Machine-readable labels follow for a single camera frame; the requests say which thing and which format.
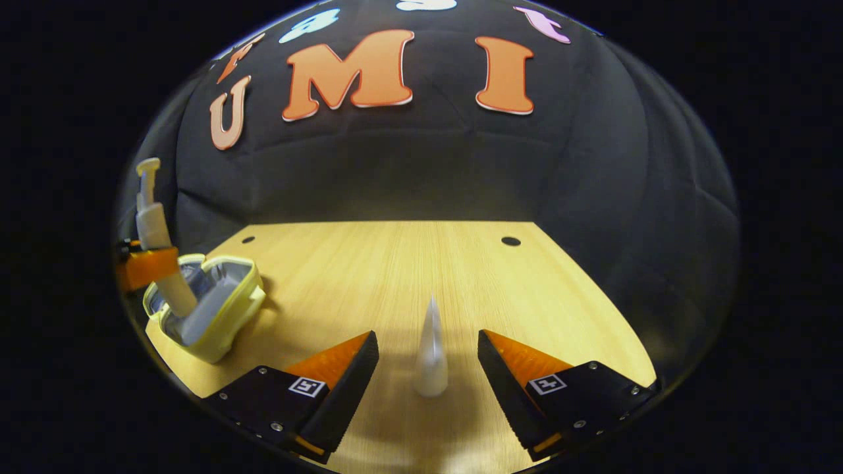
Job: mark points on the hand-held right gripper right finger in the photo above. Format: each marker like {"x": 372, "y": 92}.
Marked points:
{"x": 504, "y": 388}

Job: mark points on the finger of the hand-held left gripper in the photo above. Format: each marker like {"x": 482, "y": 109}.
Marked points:
{"x": 148, "y": 266}

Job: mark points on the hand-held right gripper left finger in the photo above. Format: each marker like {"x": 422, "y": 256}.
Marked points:
{"x": 352, "y": 388}

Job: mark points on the white pump bottle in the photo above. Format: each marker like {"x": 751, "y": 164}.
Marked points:
{"x": 155, "y": 227}

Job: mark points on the white squeeze tube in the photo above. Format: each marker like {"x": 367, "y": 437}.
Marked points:
{"x": 431, "y": 362}

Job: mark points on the cream yellow suitcase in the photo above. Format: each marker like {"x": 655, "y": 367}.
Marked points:
{"x": 224, "y": 316}

